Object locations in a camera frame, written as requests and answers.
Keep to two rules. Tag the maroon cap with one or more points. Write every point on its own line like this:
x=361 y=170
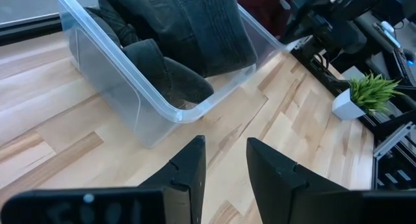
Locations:
x=260 y=13

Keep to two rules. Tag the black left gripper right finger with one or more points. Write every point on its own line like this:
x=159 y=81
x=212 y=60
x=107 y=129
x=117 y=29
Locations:
x=282 y=191

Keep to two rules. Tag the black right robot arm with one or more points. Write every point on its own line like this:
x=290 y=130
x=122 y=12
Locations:
x=347 y=39

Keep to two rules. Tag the clear plastic container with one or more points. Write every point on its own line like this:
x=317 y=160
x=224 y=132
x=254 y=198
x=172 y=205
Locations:
x=97 y=81

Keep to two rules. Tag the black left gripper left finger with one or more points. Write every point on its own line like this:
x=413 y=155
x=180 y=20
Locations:
x=182 y=185

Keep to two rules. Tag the grey cap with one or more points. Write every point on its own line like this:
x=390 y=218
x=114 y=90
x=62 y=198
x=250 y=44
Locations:
x=195 y=29

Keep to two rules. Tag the white and blue bottle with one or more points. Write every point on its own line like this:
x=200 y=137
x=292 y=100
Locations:
x=390 y=34

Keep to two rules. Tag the dark green cap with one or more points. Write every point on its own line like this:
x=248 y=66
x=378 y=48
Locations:
x=172 y=78

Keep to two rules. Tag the small green potted plant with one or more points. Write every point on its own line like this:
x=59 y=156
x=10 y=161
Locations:
x=367 y=94

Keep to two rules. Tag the silver metal bracket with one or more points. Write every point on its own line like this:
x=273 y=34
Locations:
x=390 y=141

